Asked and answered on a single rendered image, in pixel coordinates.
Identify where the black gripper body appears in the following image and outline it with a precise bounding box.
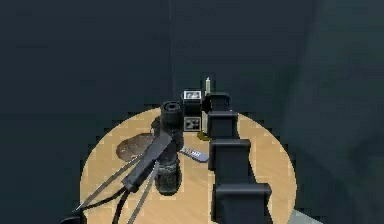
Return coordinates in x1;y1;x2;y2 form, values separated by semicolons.
121;100;185;194

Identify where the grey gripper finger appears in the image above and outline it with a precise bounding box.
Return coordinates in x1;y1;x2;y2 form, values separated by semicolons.
111;160;161;224
60;155;145;224

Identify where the dark textured statue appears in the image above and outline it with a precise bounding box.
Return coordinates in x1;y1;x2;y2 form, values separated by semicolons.
154;146;184;197

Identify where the brown round dish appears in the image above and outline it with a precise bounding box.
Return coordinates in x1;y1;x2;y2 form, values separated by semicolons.
115;132;156;162

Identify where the grey remote control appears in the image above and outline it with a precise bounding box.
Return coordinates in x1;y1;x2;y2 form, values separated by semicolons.
179;145;210;164

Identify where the white candle gold holder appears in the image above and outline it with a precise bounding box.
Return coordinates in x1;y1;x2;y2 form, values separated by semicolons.
196;76;213;142

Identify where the round wooden table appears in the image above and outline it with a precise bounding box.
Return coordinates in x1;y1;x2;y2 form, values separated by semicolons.
79;106;298;224

